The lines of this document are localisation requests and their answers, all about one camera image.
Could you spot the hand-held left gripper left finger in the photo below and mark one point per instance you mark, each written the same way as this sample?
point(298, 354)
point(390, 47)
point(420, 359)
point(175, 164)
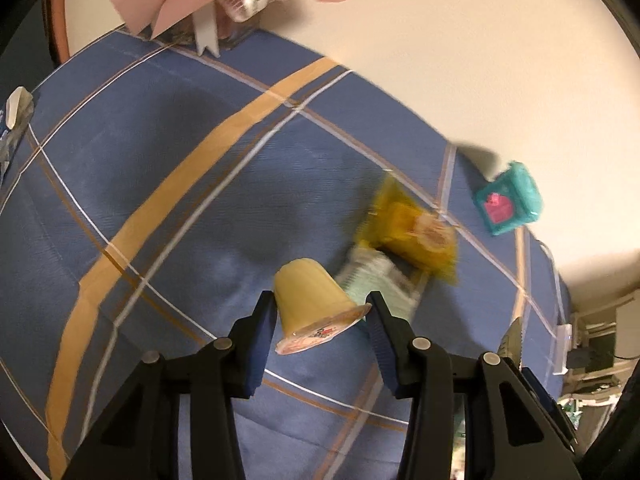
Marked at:
point(260, 340)

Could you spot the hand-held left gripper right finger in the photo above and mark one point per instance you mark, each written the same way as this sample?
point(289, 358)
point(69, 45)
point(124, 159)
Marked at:
point(385, 355)

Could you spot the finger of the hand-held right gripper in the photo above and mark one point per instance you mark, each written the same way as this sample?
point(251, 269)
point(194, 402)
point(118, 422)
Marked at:
point(547, 402)

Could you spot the pale yellow jelly cup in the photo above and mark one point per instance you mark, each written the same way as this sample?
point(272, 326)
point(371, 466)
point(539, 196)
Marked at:
point(310, 295)

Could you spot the white power strip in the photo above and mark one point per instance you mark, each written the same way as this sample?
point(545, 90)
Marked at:
point(562, 347)

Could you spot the white packet orange print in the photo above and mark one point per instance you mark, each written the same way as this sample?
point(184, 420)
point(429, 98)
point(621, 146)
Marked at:
point(512, 342)

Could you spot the green snack packet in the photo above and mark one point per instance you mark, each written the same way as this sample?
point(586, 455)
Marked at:
point(385, 280)

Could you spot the yellow snack packet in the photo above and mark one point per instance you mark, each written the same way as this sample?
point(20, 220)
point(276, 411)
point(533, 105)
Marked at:
point(405, 225)

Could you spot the teal toy chest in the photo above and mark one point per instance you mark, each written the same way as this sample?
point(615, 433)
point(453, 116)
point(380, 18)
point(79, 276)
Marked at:
point(507, 200)

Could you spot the blue white packet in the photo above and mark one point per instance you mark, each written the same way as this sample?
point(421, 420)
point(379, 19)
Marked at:
point(15, 110)

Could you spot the dark cabinet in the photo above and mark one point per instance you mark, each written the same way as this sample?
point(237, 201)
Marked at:
point(20, 60)

